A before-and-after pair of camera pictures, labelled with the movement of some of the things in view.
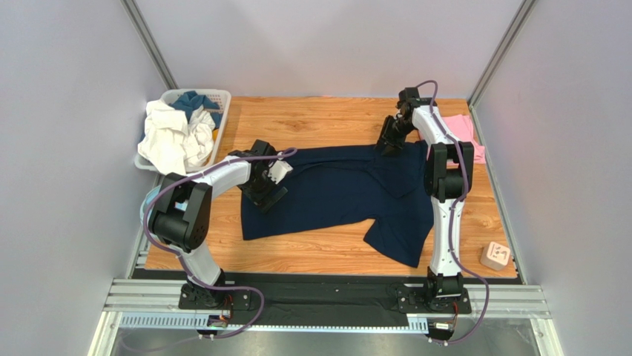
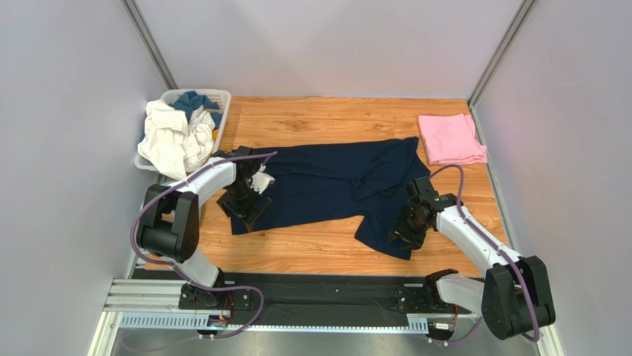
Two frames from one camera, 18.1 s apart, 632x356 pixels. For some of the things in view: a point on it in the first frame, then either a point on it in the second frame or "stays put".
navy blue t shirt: x=331 y=184 stays put
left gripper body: x=257 y=190 -> x=240 y=196
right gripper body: x=389 y=142 -> x=405 y=234
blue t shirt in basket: x=191 y=100 stays put
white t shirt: x=172 y=142 stays put
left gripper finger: x=266 y=203 -> x=254 y=218
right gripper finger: x=388 y=150 -> x=395 y=236
